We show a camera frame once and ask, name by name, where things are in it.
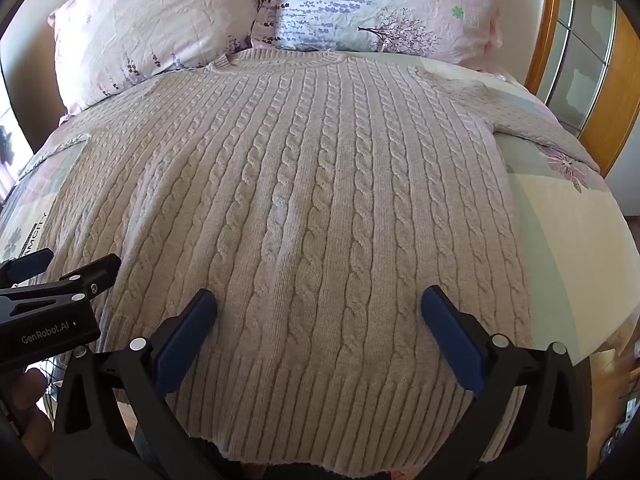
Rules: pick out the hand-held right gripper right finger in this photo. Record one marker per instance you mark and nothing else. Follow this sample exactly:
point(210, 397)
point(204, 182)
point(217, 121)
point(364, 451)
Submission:
point(450, 332)

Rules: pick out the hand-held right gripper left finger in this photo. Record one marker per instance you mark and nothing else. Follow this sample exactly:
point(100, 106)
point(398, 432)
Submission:
point(182, 332)

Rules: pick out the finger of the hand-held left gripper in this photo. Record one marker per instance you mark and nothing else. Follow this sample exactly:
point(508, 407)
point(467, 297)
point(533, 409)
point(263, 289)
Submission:
point(97, 272)
point(30, 262)

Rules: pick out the person's left hand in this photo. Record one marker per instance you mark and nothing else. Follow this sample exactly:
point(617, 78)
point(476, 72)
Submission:
point(27, 397)

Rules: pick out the patchwork floral bed sheet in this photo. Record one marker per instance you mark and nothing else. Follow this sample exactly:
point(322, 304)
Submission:
point(560, 220)

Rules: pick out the pink floral pillow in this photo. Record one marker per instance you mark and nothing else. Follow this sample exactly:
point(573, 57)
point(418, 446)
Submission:
point(150, 25)

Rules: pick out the wooden headboard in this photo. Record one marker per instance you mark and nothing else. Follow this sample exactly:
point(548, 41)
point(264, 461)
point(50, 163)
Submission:
point(580, 60)

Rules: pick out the blue lavender print pillow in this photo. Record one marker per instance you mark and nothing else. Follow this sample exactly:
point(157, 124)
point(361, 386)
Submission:
point(380, 5)

